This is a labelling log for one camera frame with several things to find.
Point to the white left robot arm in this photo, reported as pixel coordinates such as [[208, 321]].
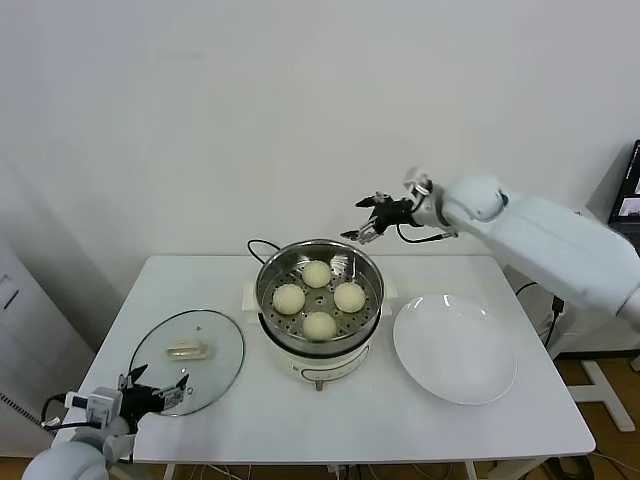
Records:
[[65, 460]]

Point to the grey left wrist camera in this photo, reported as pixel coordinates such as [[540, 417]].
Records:
[[102, 405]]

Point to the glass pot lid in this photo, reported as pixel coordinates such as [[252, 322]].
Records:
[[210, 350]]

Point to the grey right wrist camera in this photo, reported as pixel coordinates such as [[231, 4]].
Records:
[[419, 182]]

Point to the white round plate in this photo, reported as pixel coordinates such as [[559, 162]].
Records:
[[450, 350]]

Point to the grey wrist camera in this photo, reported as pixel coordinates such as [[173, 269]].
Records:
[[419, 182], [102, 405]]

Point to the stainless steel steamer basket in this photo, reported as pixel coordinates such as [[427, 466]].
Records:
[[270, 272]]

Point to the white steamed baozi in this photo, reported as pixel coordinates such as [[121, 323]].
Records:
[[320, 325], [316, 274], [349, 296], [289, 299]]

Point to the black laptop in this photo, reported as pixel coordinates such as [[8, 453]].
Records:
[[631, 175]]

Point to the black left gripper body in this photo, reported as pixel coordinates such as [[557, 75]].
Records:
[[140, 400]]

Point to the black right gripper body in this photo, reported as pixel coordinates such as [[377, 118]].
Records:
[[395, 212]]

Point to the white electric cooking pot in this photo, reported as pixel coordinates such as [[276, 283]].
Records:
[[320, 367]]

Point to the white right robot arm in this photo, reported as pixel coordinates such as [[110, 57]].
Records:
[[550, 235]]

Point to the white side desk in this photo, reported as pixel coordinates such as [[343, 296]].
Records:
[[607, 395]]

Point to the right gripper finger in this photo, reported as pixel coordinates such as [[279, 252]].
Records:
[[364, 232], [375, 200]]

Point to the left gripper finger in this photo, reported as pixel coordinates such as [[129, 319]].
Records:
[[131, 377], [175, 395]]

